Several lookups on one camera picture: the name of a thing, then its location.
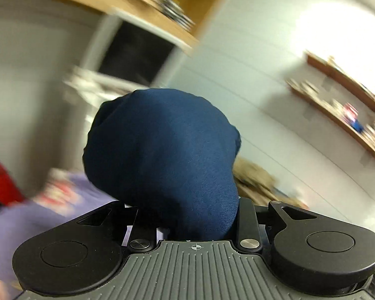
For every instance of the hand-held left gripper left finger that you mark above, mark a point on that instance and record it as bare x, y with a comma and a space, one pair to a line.
141, 227

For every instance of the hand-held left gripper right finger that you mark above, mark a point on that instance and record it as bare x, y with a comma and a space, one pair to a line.
247, 222

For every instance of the navy blue jacket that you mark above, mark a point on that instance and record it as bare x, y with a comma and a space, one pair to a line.
165, 159

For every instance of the khaki jacket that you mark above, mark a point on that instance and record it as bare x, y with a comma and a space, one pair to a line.
253, 178

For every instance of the purple floral bedsheet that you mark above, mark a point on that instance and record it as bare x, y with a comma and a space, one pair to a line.
12, 225

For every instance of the red and black cloth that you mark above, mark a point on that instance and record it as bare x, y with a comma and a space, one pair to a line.
3, 181

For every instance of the white rack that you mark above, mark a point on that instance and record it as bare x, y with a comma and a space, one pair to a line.
93, 84

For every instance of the wooden overhead shelf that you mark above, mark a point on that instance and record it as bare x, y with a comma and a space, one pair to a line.
203, 6

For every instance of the stack of blurred books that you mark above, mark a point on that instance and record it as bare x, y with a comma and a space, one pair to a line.
162, 0

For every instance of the long wooden wall shelf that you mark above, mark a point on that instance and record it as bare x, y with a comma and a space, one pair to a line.
340, 118

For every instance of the short wooden wall shelf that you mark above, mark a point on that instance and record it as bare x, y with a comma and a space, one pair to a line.
347, 78

